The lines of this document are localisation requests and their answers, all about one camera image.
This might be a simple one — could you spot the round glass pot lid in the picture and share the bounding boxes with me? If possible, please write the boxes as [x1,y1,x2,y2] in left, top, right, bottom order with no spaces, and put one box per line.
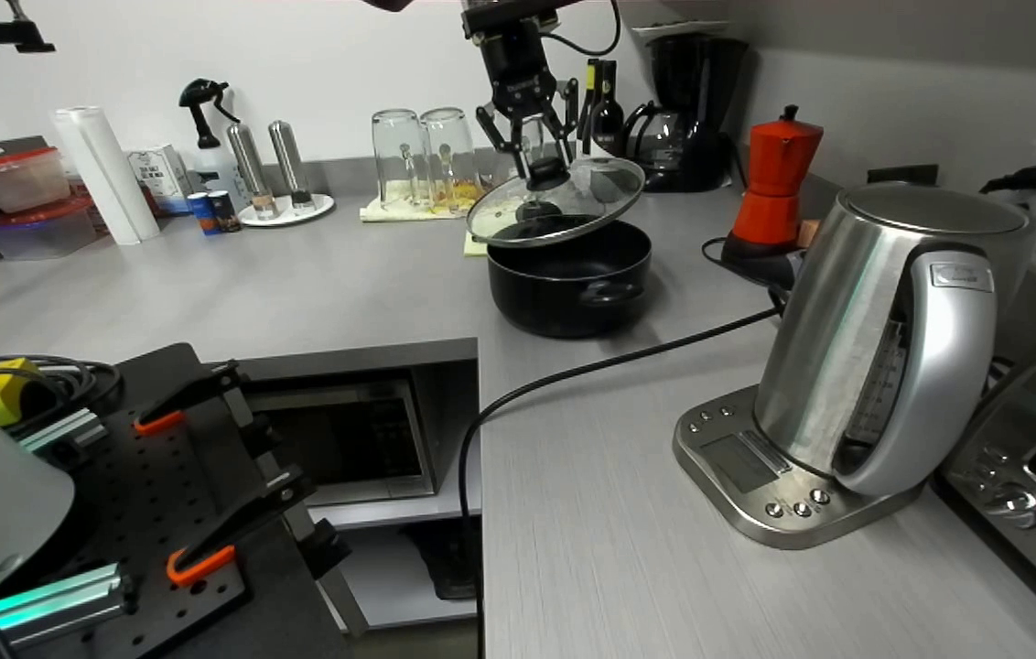
[464,151,647,252]

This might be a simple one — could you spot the printed dish towel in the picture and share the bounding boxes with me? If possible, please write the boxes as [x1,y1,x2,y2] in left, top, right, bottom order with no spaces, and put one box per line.
[355,180,507,226]

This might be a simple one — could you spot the small blue red can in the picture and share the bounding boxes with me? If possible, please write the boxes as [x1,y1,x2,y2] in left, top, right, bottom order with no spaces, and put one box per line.
[185,186,243,237]

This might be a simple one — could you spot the black coffee maker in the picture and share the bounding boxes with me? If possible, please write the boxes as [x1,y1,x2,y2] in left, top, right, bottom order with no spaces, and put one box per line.
[622,31,762,194]

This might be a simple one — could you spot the steel kettle base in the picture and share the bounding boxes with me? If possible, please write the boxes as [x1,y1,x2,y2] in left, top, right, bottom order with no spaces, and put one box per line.
[671,385,948,550]

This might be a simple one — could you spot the black electric hot plate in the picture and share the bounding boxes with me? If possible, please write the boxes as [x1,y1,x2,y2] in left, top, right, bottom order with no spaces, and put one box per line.
[717,235,806,295]

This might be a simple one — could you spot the black cable bundle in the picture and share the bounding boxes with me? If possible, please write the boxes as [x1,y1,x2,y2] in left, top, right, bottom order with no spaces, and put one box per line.
[0,352,128,434]

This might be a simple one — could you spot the stainless steel electric kettle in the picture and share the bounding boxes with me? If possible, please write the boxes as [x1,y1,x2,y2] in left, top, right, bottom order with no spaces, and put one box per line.
[749,183,1036,502]

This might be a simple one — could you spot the steel shaker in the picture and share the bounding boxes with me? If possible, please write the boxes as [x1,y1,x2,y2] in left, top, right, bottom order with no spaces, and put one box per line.
[268,118,315,207]
[222,122,269,207]

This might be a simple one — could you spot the aluminium extrusion bar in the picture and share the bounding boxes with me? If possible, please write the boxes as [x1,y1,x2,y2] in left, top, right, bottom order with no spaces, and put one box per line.
[13,407,106,457]
[0,562,139,651]

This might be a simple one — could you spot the clear drinking glass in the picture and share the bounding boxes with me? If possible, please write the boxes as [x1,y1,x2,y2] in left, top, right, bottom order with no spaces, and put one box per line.
[417,103,481,214]
[370,107,426,214]

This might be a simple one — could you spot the black perforated pegboard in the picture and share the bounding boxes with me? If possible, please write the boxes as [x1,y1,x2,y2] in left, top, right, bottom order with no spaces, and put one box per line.
[19,407,254,659]

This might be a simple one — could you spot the dark wine bottle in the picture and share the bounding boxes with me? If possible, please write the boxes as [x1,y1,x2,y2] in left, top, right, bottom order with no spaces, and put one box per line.
[575,57,628,170]

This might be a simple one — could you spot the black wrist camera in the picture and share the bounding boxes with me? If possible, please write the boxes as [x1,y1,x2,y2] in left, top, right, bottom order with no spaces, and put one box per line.
[457,0,582,39]

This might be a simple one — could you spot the yellow plastic connector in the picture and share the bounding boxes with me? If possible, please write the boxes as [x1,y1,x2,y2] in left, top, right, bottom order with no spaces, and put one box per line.
[0,354,46,434]

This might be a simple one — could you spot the clear spray bottle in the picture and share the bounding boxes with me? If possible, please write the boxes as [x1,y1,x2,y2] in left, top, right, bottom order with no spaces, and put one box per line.
[177,76,239,197]

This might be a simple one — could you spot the red moka pot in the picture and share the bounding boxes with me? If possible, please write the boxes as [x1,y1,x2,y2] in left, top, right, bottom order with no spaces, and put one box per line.
[728,103,828,252]

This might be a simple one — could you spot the black power cable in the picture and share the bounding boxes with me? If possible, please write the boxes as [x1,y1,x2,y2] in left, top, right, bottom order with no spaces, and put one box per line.
[455,235,787,525]

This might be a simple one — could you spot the orange black bar clamp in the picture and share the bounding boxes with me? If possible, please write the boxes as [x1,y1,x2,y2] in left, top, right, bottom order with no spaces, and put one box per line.
[161,463,355,592]
[128,358,254,446]

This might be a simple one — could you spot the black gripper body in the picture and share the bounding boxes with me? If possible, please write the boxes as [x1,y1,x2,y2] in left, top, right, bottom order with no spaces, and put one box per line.
[476,31,565,126]

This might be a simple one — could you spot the black cooking pot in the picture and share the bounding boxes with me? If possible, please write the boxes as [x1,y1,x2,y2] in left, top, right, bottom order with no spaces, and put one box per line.
[482,215,654,341]

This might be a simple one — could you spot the glass coffee carafe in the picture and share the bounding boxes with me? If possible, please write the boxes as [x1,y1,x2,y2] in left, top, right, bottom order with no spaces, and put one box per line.
[622,103,700,194]

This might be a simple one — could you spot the red lidded plastic container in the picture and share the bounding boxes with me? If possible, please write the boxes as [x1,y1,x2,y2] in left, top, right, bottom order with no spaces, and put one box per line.
[0,143,77,219]
[0,194,106,259]

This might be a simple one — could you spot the white round plate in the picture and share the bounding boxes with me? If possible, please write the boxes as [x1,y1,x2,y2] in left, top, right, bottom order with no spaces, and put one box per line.
[235,191,339,231]

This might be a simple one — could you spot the small clear jar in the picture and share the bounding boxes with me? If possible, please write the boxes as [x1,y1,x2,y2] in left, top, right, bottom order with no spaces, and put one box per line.
[126,143,194,207]

